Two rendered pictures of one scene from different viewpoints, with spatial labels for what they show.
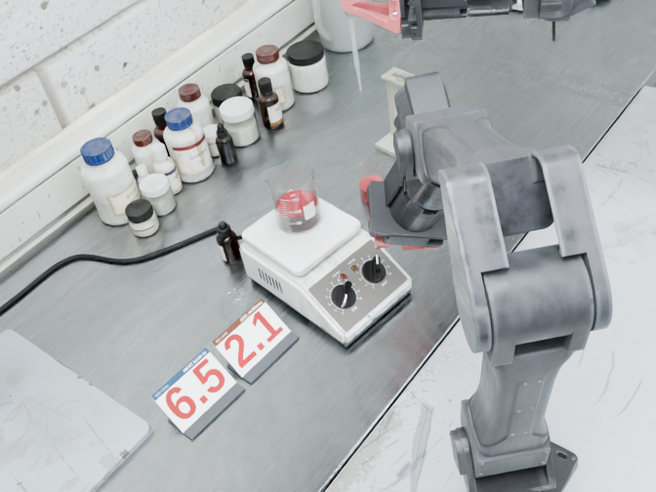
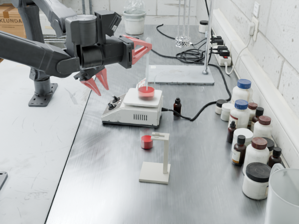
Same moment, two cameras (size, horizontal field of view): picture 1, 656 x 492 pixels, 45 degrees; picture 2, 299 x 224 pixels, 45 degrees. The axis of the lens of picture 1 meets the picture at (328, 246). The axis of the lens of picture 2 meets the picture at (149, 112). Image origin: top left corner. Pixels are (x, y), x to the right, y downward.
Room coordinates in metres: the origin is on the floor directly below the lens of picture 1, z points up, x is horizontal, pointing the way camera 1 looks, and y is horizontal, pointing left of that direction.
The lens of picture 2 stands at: (1.60, -0.75, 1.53)
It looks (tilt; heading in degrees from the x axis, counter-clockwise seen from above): 28 degrees down; 135
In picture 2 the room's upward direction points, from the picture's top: 1 degrees clockwise
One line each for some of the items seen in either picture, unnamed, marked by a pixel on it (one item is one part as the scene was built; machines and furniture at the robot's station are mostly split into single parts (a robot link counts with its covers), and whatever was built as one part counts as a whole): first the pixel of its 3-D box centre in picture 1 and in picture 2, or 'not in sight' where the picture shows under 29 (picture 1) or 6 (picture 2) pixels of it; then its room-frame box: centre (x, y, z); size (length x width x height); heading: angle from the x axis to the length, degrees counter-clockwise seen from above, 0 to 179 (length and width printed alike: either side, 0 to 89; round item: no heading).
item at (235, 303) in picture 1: (241, 307); not in sight; (0.74, 0.13, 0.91); 0.06 x 0.06 x 0.02
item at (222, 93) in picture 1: (228, 104); (263, 150); (1.21, 0.12, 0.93); 0.05 x 0.05 x 0.06
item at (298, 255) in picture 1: (301, 230); (143, 97); (0.79, 0.03, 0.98); 0.12 x 0.12 x 0.01; 37
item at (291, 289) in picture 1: (318, 262); (135, 107); (0.77, 0.02, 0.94); 0.22 x 0.13 x 0.08; 37
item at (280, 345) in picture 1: (256, 340); not in sight; (0.67, 0.11, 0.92); 0.09 x 0.06 x 0.04; 131
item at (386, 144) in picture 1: (406, 111); (155, 154); (1.04, -0.16, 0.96); 0.08 x 0.08 x 0.13; 38
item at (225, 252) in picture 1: (226, 239); (177, 106); (0.85, 0.14, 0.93); 0.03 x 0.03 x 0.07
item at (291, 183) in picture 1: (293, 198); (147, 87); (0.81, 0.03, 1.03); 0.07 x 0.06 x 0.08; 74
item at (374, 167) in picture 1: (371, 183); (147, 138); (0.93, -0.08, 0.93); 0.04 x 0.04 x 0.06
